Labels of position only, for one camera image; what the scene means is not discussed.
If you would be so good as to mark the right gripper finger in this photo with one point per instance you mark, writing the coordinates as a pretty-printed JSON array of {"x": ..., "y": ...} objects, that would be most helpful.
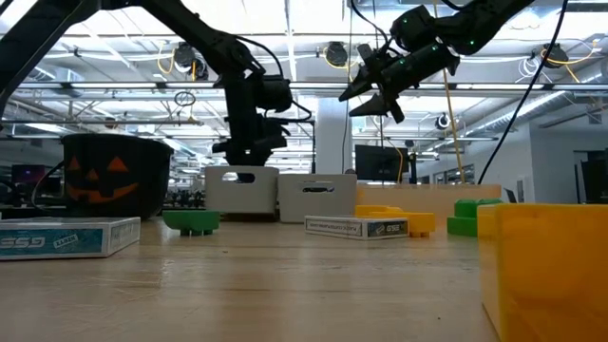
[
  {"x": 363, "y": 83},
  {"x": 373, "y": 105}
]

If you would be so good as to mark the white plastic bin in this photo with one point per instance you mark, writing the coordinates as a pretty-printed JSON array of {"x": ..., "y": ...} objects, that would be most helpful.
[
  {"x": 247, "y": 199},
  {"x": 318, "y": 209}
]

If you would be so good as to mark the yellow toy block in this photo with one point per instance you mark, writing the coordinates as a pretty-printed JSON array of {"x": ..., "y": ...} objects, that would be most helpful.
[{"x": 375, "y": 210}]

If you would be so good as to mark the green two-stud toy brick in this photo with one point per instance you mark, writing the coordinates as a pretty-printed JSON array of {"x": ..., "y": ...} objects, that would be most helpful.
[{"x": 461, "y": 227}]

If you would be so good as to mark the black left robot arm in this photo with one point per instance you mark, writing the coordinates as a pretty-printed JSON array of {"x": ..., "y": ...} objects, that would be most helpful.
[{"x": 28, "y": 38}]

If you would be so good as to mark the white building column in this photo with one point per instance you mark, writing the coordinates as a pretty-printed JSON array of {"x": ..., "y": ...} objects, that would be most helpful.
[{"x": 332, "y": 138}]

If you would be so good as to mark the black monitor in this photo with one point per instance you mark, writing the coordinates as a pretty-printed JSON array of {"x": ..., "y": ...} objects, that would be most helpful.
[{"x": 382, "y": 164}]

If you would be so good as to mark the dark green toy brick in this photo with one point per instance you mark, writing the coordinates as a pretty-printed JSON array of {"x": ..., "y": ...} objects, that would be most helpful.
[{"x": 190, "y": 221}]

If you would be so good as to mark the blue-backed card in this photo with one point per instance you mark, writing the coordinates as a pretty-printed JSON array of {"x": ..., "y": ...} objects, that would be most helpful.
[{"x": 332, "y": 228}]

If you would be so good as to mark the black pumpkin face bucket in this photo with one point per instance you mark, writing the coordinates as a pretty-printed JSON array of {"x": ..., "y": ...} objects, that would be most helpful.
[{"x": 119, "y": 152}]

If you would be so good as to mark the orange flat toy brick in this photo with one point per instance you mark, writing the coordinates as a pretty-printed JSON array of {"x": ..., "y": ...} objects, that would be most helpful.
[{"x": 420, "y": 223}]

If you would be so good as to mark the dark office chair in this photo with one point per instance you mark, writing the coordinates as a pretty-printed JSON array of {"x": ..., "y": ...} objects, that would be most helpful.
[{"x": 512, "y": 195}]

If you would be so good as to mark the teal playing card box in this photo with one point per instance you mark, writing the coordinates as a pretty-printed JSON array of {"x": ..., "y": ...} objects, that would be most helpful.
[{"x": 71, "y": 242}]

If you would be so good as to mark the dark distant monitor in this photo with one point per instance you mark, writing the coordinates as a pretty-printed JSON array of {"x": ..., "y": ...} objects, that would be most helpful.
[{"x": 28, "y": 175}]

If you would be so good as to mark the large black screen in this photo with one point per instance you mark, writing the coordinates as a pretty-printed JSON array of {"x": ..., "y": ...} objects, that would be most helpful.
[{"x": 596, "y": 178}]

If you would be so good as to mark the yellow toy brick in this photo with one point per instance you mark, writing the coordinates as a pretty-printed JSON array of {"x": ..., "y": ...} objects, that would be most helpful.
[{"x": 546, "y": 266}]

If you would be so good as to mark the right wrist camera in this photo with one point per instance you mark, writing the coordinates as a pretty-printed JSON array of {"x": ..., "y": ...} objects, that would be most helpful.
[{"x": 412, "y": 26}]

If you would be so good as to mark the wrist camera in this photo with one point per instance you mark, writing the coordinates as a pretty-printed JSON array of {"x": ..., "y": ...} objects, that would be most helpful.
[
  {"x": 275, "y": 93},
  {"x": 412, "y": 26}
]

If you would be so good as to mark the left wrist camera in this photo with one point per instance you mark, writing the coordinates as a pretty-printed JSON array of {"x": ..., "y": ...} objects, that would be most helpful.
[{"x": 275, "y": 93}]

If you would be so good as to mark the grey ventilation duct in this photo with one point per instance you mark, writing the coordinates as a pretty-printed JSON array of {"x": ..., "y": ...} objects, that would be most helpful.
[
  {"x": 71, "y": 76},
  {"x": 522, "y": 111}
]

